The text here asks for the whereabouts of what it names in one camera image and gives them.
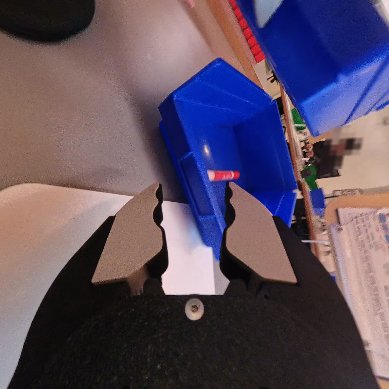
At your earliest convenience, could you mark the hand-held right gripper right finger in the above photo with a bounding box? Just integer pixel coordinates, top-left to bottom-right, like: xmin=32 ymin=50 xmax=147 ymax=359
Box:
xmin=219 ymin=181 xmax=299 ymax=287

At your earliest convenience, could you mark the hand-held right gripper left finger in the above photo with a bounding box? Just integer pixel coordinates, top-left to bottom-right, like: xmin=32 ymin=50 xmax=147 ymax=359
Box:
xmin=91 ymin=183 xmax=169 ymax=287

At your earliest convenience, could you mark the red dry-erase marker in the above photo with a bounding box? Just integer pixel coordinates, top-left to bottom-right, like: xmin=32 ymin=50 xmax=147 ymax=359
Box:
xmin=207 ymin=170 xmax=240 ymax=182

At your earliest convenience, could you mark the white whiteboard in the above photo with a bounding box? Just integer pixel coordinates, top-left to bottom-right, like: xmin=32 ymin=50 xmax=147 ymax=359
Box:
xmin=0 ymin=183 xmax=230 ymax=380

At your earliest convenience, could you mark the blue plastic bin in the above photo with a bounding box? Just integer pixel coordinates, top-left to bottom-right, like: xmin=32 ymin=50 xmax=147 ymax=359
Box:
xmin=158 ymin=58 xmax=299 ymax=262
xmin=234 ymin=0 xmax=389 ymax=138

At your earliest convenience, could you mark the printed instruction sheet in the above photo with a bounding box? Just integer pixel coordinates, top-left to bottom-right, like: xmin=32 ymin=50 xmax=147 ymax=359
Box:
xmin=331 ymin=207 xmax=389 ymax=365

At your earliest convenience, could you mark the red plastic bin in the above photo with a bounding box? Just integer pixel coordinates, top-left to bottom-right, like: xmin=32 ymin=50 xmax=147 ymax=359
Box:
xmin=228 ymin=0 xmax=267 ymax=64

